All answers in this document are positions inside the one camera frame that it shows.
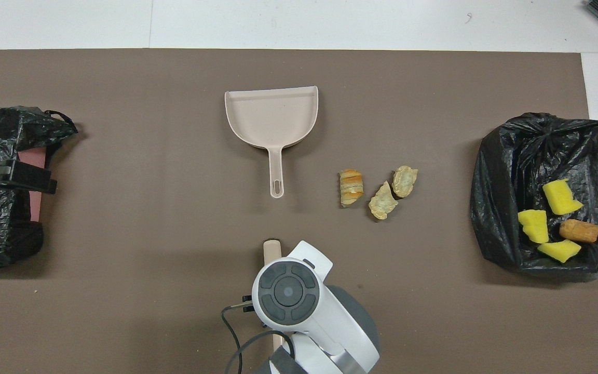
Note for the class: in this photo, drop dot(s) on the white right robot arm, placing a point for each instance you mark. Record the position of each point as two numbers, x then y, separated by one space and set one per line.
330 322

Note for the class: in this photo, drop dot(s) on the notched yellow sponge piece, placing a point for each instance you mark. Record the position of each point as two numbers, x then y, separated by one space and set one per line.
561 197

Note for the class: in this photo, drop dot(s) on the pale toy dumpling pastry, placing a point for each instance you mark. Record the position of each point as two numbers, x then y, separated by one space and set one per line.
404 181
382 203

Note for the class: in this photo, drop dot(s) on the wedge yellow sponge piece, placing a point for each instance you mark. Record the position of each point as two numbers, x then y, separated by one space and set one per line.
558 250

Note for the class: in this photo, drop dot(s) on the orange striped toy croissant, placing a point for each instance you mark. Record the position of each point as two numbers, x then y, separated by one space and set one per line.
351 188

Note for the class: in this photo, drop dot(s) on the brown toy bread roll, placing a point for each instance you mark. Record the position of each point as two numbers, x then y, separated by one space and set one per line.
579 231

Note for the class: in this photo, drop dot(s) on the embossed yellow sponge piece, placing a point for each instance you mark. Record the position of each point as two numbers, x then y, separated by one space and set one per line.
534 226

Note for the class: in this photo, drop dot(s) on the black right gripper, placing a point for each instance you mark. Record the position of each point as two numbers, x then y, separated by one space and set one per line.
248 304

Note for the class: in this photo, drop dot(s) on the beige plastic dustpan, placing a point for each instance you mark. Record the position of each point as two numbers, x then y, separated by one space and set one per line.
273 117

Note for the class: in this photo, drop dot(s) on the brown table mat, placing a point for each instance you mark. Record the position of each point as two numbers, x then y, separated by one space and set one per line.
122 78

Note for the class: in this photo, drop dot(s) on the beige hand brush black bristles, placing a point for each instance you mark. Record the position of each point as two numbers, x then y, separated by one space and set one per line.
272 248

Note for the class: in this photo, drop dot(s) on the pink plastic bin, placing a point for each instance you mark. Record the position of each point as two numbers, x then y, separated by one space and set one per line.
31 155

